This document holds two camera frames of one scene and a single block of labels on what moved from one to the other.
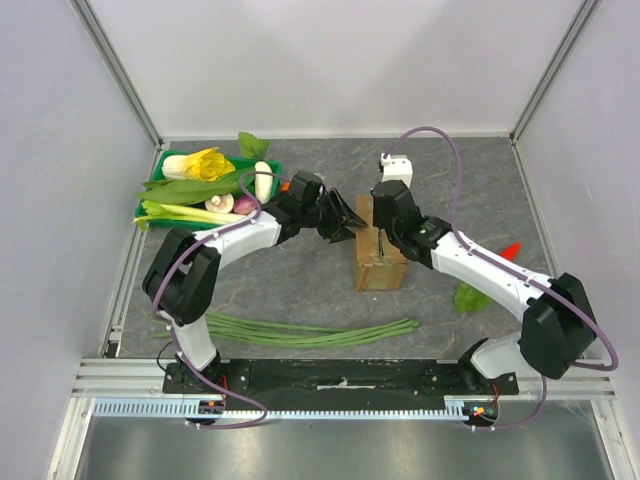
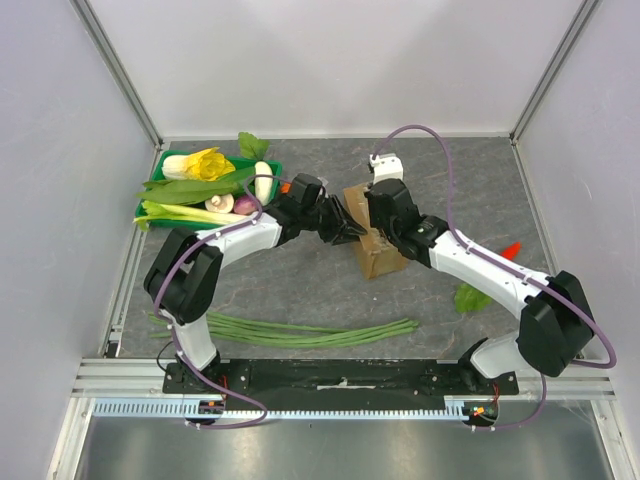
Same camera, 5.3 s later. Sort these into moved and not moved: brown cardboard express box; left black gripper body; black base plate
Moved: brown cardboard express box
Not moved: left black gripper body; black base plate
